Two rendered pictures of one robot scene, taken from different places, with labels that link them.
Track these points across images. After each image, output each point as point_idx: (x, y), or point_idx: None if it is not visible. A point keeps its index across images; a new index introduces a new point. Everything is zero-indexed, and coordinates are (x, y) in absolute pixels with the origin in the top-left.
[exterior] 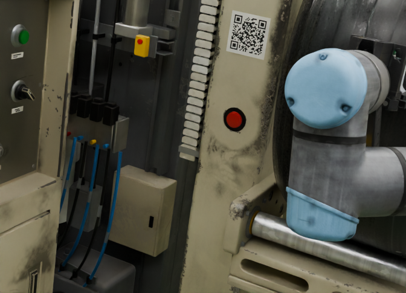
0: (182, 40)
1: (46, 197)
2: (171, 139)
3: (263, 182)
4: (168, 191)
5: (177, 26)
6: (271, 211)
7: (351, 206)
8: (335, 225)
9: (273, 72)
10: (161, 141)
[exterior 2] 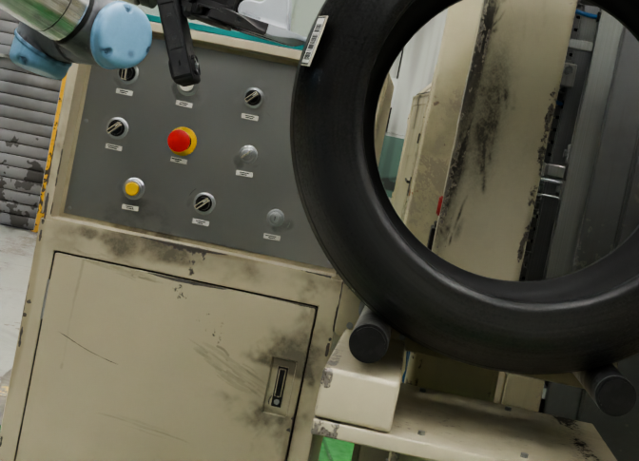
0: (579, 184)
1: (313, 288)
2: None
3: None
4: (519, 384)
5: (567, 163)
6: None
7: (26, 31)
8: (12, 45)
9: (458, 135)
10: None
